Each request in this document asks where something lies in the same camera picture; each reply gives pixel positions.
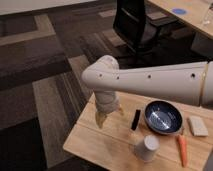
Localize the orange carrot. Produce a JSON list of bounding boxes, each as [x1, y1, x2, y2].
[[177, 132, 188, 167]]

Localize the beige sponge block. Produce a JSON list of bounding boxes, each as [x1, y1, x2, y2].
[[188, 116, 208, 137]]

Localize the blue round disc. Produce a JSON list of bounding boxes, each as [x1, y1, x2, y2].
[[172, 8, 186, 15]]

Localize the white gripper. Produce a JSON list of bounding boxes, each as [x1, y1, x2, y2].
[[94, 91, 124, 128]]

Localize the wooden desk in background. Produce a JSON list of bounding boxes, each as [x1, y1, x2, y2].
[[148, 0, 213, 39]]

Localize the dark blue bowl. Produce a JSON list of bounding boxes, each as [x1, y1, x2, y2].
[[144, 101, 183, 135]]

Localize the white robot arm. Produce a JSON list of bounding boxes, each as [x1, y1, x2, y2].
[[81, 55, 213, 128]]

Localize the black office chair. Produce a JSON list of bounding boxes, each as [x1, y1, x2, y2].
[[113, 0, 176, 54]]

